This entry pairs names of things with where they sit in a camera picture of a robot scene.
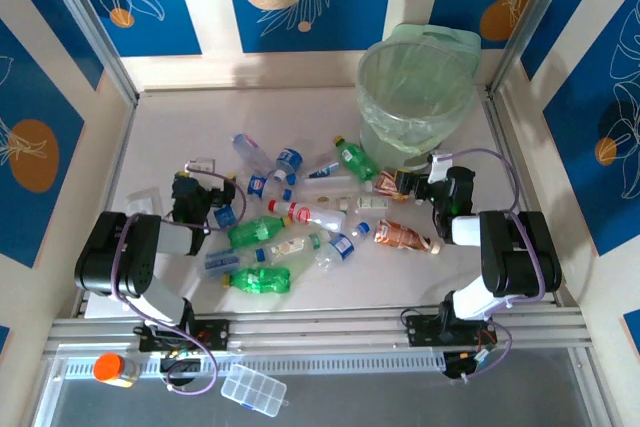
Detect Pocari Sweat bottle blue label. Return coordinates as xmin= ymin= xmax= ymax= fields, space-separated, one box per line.
xmin=212 ymin=202 xmax=259 ymax=229

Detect red label tea bottle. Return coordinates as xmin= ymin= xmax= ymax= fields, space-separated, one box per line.
xmin=373 ymin=170 xmax=414 ymax=203

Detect Pepsi bottle blue label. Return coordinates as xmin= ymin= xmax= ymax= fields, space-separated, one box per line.
xmin=247 ymin=172 xmax=296 ymax=203
xmin=272 ymin=146 xmax=305 ymax=183

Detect clear bottle white cap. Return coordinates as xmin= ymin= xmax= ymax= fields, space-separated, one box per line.
xmin=335 ymin=195 xmax=391 ymax=214

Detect clear bottle pale blue label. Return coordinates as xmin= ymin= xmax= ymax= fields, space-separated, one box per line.
xmin=230 ymin=132 xmax=275 ymax=174

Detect orange label tea bottle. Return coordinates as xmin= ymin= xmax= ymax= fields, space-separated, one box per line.
xmin=373 ymin=219 xmax=442 ymax=256

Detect light blue label bottle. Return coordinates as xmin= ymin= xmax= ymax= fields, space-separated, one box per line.
xmin=199 ymin=246 xmax=266 ymax=281

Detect clear bottle cream label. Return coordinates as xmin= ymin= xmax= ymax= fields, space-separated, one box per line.
xmin=264 ymin=231 xmax=331 ymax=264

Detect small water bottle blue label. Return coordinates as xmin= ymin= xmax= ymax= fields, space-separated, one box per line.
xmin=313 ymin=221 xmax=372 ymax=273

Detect white bottle red cap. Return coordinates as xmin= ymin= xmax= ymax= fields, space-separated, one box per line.
xmin=267 ymin=199 xmax=348 ymax=233

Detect green-lined trash bin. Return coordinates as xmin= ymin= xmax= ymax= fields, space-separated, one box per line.
xmin=356 ymin=22 xmax=484 ymax=171

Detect orange lid jar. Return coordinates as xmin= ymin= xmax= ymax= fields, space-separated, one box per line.
xmin=93 ymin=352 xmax=141 ymax=389

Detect clear plastic compartment box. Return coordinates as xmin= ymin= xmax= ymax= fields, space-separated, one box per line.
xmin=219 ymin=364 xmax=290 ymax=419

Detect grey metal shelf sheet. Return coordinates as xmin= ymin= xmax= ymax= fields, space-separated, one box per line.
xmin=34 ymin=344 xmax=609 ymax=427

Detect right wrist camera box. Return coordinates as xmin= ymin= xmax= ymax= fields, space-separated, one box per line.
xmin=427 ymin=151 xmax=454 ymax=183

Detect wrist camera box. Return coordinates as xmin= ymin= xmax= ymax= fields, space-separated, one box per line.
xmin=427 ymin=151 xmax=454 ymax=183
xmin=184 ymin=157 xmax=217 ymax=174

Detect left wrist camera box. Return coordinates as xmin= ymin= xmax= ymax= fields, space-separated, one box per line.
xmin=184 ymin=157 xmax=217 ymax=174

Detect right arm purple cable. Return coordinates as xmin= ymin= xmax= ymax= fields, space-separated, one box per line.
xmin=434 ymin=147 xmax=547 ymax=383

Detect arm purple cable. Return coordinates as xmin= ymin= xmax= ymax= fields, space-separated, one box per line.
xmin=110 ymin=165 xmax=248 ymax=396
xmin=434 ymin=147 xmax=547 ymax=383

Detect aluminium side rail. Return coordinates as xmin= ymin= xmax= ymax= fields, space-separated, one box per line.
xmin=73 ymin=94 xmax=140 ymax=319
xmin=480 ymin=86 xmax=564 ymax=307

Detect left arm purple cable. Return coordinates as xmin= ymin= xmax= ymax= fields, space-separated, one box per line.
xmin=110 ymin=165 xmax=248 ymax=396

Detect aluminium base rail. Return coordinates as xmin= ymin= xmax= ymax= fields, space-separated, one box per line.
xmin=49 ymin=304 xmax=587 ymax=354

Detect aluminium frame post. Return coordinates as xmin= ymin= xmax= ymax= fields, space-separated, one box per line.
xmin=492 ymin=0 xmax=574 ymax=96
xmin=34 ymin=0 xmax=140 ymax=107

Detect grey slotted cable duct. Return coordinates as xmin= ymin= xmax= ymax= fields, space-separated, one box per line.
xmin=62 ymin=352 xmax=446 ymax=377

